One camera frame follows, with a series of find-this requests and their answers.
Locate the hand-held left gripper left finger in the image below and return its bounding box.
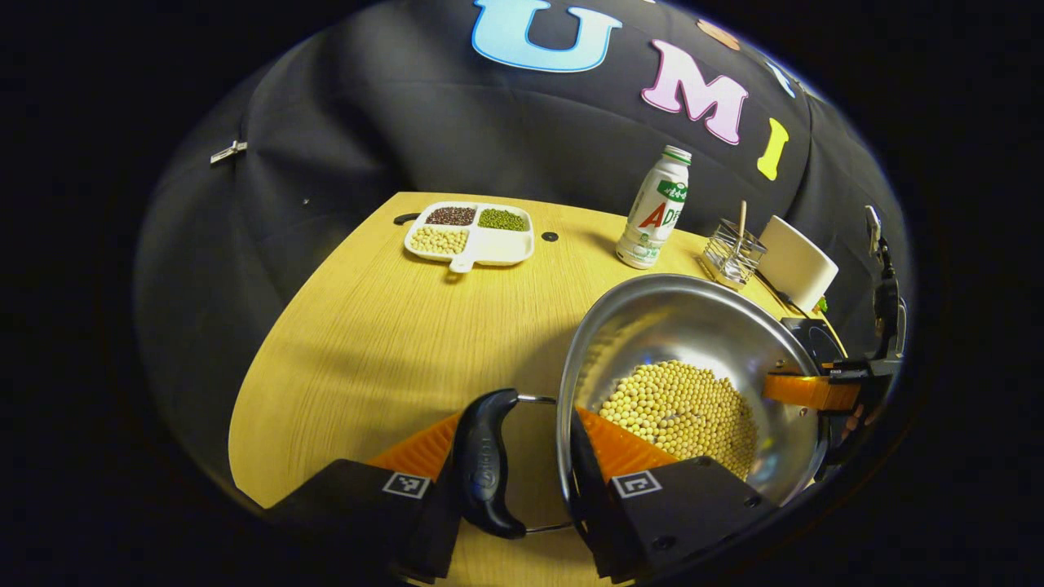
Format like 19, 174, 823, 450
261, 410, 464, 585

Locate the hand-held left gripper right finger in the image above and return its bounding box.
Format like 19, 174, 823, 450
567, 406, 781, 585

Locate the black induction cooktop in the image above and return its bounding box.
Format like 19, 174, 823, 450
781, 316, 849, 368

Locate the heap of yellow soybeans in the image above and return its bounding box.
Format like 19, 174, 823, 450
598, 360, 759, 480

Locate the stainless steel pot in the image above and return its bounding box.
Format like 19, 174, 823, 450
451, 273, 834, 540

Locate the white toaster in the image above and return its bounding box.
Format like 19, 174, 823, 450
757, 215, 839, 315

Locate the white drink bottle green label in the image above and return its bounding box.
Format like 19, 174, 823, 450
615, 145, 692, 270

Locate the white divided dish of beans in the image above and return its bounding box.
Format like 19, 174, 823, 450
404, 202, 536, 273

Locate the black toaster power cable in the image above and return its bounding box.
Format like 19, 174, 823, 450
754, 273, 816, 320

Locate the wire mesh utensil holder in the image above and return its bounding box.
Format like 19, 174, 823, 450
701, 218, 768, 290

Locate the wooden handled spoon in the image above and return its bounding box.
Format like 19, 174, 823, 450
728, 200, 748, 274

